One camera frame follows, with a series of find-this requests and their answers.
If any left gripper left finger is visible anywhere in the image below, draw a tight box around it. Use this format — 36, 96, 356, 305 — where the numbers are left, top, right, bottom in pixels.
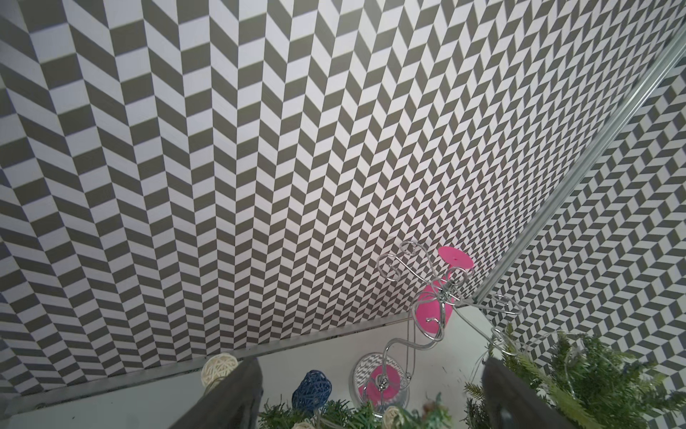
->
171, 357, 264, 429

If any blue and white ball garland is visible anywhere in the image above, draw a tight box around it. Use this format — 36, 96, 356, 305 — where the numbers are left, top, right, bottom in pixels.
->
199, 352, 408, 429

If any chrome wire glass rack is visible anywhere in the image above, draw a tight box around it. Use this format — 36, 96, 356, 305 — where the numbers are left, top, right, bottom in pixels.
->
349, 238, 523, 416

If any light green christmas tree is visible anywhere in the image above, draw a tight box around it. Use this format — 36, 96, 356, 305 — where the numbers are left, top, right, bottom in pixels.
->
485, 326, 685, 428

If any clear bulb string light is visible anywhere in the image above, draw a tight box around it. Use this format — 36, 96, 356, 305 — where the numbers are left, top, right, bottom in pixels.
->
485, 325, 596, 396

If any pink plastic wine glass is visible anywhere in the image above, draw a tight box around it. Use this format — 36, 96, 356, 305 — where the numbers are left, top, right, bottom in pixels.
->
363, 245, 476, 409

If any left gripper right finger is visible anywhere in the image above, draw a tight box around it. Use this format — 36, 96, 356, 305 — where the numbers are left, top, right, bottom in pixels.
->
482, 357, 573, 429

